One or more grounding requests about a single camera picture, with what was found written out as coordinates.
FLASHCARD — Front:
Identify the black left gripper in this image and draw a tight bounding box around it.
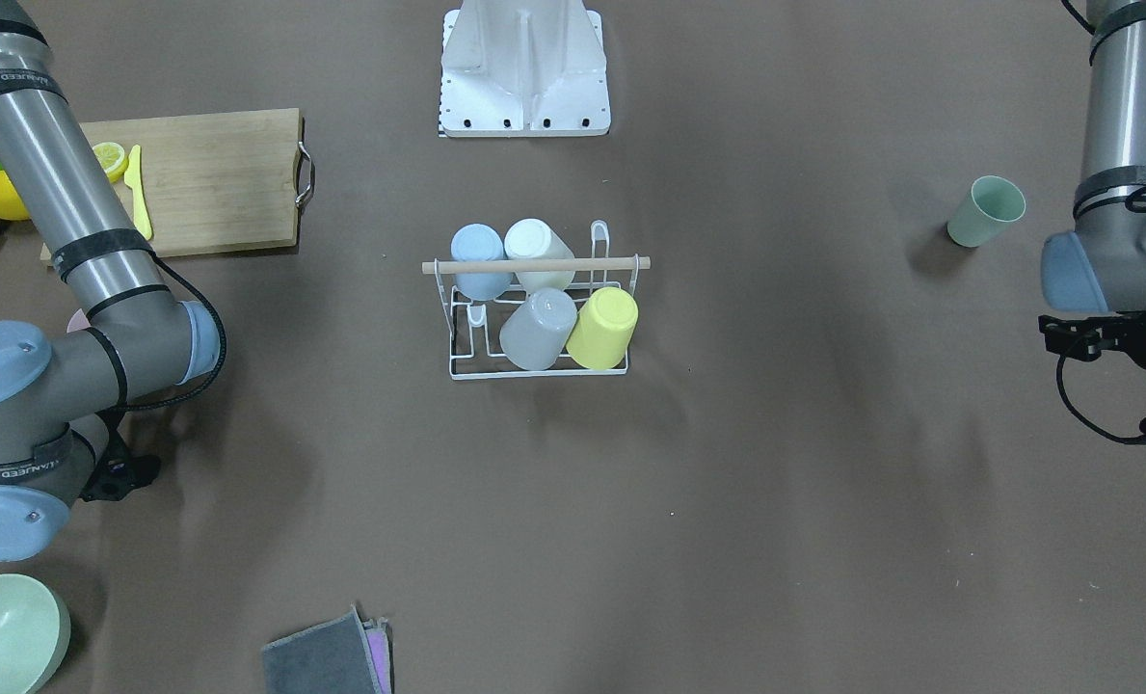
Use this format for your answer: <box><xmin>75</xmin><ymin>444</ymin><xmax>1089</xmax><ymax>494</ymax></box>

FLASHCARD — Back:
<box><xmin>1038</xmin><ymin>311</ymin><xmax>1146</xmax><ymax>445</ymax></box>

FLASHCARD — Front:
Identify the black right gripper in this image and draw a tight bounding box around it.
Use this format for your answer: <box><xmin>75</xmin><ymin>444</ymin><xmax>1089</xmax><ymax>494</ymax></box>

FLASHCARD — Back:
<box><xmin>79</xmin><ymin>434</ymin><xmax>160</xmax><ymax>502</ymax></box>

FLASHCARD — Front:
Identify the mint green plastic cup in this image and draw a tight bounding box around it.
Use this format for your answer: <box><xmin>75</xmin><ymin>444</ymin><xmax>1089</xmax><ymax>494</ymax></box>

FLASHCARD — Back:
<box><xmin>945</xmin><ymin>175</ymin><xmax>1026</xmax><ymax>249</ymax></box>

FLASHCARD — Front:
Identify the pink plastic cup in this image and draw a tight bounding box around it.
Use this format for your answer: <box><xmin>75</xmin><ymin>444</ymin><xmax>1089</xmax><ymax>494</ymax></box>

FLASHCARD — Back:
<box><xmin>66</xmin><ymin>310</ymin><xmax>91</xmax><ymax>334</ymax></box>

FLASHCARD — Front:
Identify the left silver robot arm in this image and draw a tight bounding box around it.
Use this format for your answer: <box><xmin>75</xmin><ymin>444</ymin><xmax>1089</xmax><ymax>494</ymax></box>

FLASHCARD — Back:
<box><xmin>1039</xmin><ymin>1</ymin><xmax>1146</xmax><ymax>445</ymax></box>

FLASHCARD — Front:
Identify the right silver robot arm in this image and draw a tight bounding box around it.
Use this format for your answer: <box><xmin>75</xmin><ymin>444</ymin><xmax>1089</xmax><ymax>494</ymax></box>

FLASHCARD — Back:
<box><xmin>0</xmin><ymin>1</ymin><xmax>227</xmax><ymax>562</ymax></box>

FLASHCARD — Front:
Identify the blue plastic cup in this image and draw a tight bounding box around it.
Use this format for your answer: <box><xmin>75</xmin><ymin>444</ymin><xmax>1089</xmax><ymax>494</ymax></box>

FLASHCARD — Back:
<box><xmin>450</xmin><ymin>224</ymin><xmax>515</xmax><ymax>302</ymax></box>

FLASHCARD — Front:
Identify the grey plastic cup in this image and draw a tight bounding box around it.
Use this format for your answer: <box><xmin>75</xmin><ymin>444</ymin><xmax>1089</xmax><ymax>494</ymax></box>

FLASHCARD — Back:
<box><xmin>499</xmin><ymin>287</ymin><xmax>576</xmax><ymax>372</ymax></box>

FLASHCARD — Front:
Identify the white plastic cup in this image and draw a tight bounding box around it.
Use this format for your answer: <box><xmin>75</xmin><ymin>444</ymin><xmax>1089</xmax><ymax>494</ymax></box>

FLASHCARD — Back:
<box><xmin>505</xmin><ymin>216</ymin><xmax>575</xmax><ymax>294</ymax></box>

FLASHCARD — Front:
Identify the yellow plastic cup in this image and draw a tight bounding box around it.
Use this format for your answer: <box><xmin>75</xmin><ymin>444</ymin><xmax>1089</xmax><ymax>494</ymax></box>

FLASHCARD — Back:
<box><xmin>567</xmin><ymin>286</ymin><xmax>639</xmax><ymax>370</ymax></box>

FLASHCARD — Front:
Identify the mint green bowl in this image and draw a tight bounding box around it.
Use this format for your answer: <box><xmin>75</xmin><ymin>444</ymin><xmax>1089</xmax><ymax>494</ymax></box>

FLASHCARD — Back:
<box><xmin>0</xmin><ymin>573</ymin><xmax>71</xmax><ymax>693</ymax></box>

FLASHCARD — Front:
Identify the grey folded cloth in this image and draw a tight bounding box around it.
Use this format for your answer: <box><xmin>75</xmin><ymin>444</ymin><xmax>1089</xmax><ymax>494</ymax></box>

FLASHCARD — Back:
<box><xmin>261</xmin><ymin>607</ymin><xmax>395</xmax><ymax>693</ymax></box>

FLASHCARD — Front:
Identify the yellow toy knife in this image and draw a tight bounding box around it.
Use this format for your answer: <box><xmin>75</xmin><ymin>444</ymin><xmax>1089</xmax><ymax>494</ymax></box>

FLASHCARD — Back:
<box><xmin>123</xmin><ymin>145</ymin><xmax>154</xmax><ymax>240</ymax></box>

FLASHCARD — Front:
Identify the yellow lemon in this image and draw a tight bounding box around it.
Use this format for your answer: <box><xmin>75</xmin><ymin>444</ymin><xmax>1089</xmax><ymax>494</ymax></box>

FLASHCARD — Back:
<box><xmin>0</xmin><ymin>169</ymin><xmax>31</xmax><ymax>223</ymax></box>

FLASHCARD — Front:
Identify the lemon slice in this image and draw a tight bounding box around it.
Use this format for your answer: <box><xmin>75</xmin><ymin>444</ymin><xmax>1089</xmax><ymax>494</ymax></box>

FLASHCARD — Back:
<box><xmin>92</xmin><ymin>141</ymin><xmax>129</xmax><ymax>183</ymax></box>

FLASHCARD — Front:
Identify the white wire cup holder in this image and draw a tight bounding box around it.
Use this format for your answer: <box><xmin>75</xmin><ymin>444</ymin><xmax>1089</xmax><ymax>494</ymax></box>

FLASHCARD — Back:
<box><xmin>422</xmin><ymin>219</ymin><xmax>652</xmax><ymax>381</ymax></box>

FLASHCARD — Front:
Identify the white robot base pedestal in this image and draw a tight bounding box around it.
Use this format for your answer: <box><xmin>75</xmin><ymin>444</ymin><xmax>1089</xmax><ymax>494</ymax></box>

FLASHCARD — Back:
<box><xmin>438</xmin><ymin>1</ymin><xmax>612</xmax><ymax>139</ymax></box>

